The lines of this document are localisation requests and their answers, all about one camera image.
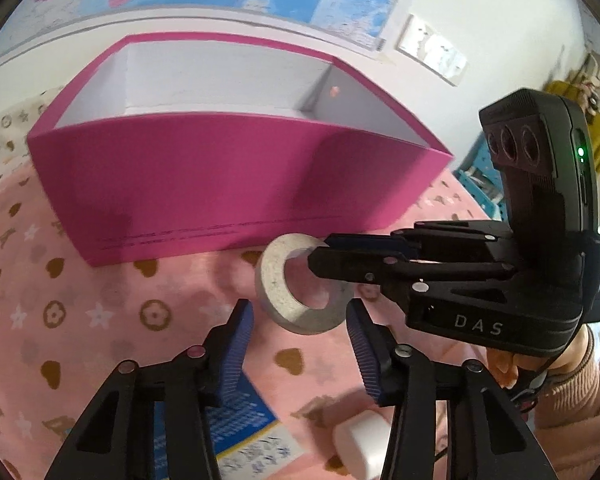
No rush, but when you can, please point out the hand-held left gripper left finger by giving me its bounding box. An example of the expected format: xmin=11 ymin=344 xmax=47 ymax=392
xmin=42 ymin=299 xmax=255 ymax=480

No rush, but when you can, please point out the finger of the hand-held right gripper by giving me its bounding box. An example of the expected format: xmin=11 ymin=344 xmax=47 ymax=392
xmin=307 ymin=247 xmax=518 ymax=293
xmin=324 ymin=220 xmax=515 ymax=261

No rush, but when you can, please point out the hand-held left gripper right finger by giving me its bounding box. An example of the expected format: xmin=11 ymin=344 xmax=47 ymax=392
xmin=346 ymin=300 xmax=555 ymax=480

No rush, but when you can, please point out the white tape roll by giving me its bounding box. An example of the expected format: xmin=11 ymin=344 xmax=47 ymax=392
xmin=255 ymin=232 xmax=355 ymax=333

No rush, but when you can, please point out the pink cardboard box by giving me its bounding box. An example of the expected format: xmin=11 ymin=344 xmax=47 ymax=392
xmin=27 ymin=32 xmax=454 ymax=268

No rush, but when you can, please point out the person's right forearm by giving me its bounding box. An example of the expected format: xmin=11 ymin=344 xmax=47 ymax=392
xmin=510 ymin=327 xmax=600 ymax=480

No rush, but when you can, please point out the person's right hand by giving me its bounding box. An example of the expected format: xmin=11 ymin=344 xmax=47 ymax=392
xmin=484 ymin=347 xmax=519 ymax=391

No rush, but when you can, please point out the printed booklet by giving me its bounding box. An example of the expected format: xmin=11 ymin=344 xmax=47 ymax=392
xmin=152 ymin=372 xmax=303 ymax=468

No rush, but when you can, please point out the white rectangular block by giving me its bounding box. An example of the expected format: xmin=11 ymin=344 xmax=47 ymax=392
xmin=332 ymin=412 xmax=397 ymax=480

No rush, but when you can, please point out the blue plastic basket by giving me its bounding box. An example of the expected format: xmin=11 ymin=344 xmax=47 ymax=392
xmin=454 ymin=135 xmax=510 ymax=223

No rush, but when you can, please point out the pink patterned blanket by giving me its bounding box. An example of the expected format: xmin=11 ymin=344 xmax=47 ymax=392
xmin=0 ymin=85 xmax=545 ymax=480

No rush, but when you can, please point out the yellow garment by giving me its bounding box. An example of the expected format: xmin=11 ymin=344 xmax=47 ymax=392
xmin=544 ymin=77 xmax=600 ymax=176

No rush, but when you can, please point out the white wall socket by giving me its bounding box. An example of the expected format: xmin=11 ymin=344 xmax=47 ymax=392
xmin=396 ymin=14 xmax=468 ymax=87

